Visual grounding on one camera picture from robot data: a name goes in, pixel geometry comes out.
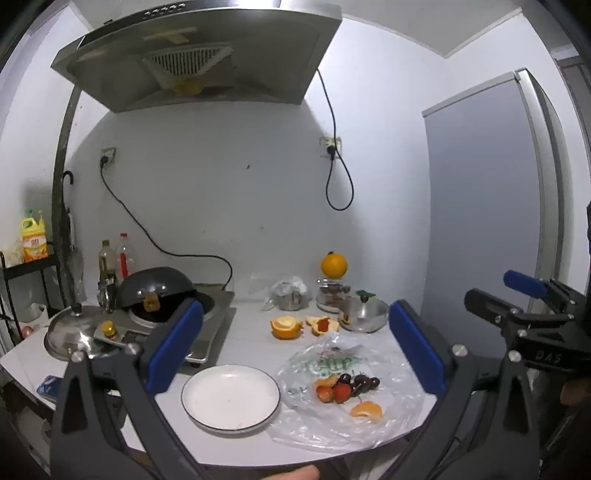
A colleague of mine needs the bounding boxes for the black metal rack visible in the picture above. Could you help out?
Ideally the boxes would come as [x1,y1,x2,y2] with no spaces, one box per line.
[0,251,63,347]

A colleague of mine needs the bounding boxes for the steel induction cooker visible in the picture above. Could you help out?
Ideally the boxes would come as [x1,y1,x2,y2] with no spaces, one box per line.
[92,288,237,367]

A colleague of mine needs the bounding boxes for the yellow detergent bottle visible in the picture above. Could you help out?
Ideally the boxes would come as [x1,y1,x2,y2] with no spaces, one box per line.
[21,209,49,264]

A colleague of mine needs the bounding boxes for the grey refrigerator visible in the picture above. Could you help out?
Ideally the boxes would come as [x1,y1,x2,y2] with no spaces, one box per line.
[421,68,583,319]

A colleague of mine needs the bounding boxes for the steel cup in plastic wrap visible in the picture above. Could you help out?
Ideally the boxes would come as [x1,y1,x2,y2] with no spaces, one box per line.
[261,276,309,312]

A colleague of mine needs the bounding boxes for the steel range hood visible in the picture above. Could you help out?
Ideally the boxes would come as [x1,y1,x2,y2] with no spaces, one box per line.
[50,0,343,114]

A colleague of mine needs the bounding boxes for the white plate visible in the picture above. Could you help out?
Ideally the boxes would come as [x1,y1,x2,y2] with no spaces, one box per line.
[181,364,281,435]

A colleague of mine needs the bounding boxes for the black smartphone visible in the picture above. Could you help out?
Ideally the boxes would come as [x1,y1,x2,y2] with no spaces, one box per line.
[37,375,63,400]

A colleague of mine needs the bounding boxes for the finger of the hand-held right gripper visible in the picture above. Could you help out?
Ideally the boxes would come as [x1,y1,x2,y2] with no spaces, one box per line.
[464,288,570,326]
[503,270,591,315]

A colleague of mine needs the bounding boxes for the domed steel pot lid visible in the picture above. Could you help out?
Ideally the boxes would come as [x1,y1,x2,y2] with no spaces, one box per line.
[44,302,108,361]

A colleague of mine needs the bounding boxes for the whole orange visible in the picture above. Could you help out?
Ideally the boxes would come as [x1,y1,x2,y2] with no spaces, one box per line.
[321,251,348,280]

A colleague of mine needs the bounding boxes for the dark oil bottle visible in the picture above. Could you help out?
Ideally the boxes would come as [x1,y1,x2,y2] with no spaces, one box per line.
[98,240,118,287]

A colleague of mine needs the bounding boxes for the black wok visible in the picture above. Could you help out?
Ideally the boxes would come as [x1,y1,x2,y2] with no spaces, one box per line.
[115,267,198,319]

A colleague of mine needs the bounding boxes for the black hood power cable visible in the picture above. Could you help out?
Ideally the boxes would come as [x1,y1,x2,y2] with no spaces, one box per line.
[316,68,355,212]

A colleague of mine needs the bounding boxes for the small steel pot with lid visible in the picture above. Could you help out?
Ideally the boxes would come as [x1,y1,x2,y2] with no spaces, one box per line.
[338,290,389,333]

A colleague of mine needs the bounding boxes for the metal kitchen tool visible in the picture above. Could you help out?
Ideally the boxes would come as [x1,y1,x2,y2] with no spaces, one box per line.
[97,277,118,311]

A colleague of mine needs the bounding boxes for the cupped orange peel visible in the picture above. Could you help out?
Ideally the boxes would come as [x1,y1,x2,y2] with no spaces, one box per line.
[270,315,304,341]

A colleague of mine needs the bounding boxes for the black cooker power cable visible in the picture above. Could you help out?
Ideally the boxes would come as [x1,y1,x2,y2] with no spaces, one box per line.
[99,157,234,291]

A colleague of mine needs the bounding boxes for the clear fruit container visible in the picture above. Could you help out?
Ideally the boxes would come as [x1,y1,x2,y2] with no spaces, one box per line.
[316,277,352,313]

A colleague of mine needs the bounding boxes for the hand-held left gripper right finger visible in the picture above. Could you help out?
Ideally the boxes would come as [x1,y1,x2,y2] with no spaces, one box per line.
[389,299,542,480]

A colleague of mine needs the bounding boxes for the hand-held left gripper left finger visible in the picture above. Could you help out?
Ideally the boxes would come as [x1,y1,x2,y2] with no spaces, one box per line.
[50,298,206,480]

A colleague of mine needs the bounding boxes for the orange peel with red piece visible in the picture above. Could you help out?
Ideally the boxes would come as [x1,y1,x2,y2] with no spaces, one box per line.
[305,315,339,336]

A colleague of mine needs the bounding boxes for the person's left hand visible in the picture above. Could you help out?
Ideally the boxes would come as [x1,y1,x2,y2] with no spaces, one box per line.
[259,465,321,480]

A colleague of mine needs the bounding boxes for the clear bottle with red sauce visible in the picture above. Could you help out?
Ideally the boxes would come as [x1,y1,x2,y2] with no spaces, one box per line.
[116,233,136,280]

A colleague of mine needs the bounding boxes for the clear plastic bag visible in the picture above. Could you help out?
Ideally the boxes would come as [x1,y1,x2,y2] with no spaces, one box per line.
[268,332,437,450]

